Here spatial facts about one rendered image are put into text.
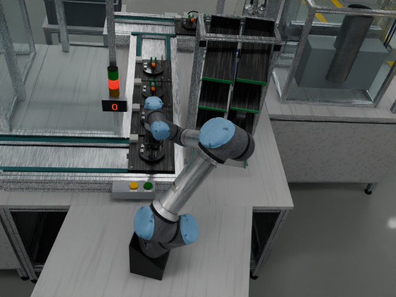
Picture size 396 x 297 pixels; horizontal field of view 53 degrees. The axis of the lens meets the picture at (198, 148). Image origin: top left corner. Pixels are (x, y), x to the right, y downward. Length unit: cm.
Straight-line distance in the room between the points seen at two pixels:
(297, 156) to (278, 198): 88
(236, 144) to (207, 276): 72
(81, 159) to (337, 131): 173
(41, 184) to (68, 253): 39
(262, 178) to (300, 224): 105
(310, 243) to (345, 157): 69
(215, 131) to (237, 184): 87
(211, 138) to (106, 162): 93
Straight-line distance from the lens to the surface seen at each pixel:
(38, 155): 224
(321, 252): 314
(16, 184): 213
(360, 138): 305
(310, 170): 317
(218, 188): 214
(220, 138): 132
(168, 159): 209
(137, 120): 229
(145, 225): 146
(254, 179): 222
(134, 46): 292
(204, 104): 183
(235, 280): 188
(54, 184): 209
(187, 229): 155
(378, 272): 325
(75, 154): 221
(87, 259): 190
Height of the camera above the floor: 252
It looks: 46 degrees down
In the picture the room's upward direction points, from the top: 9 degrees clockwise
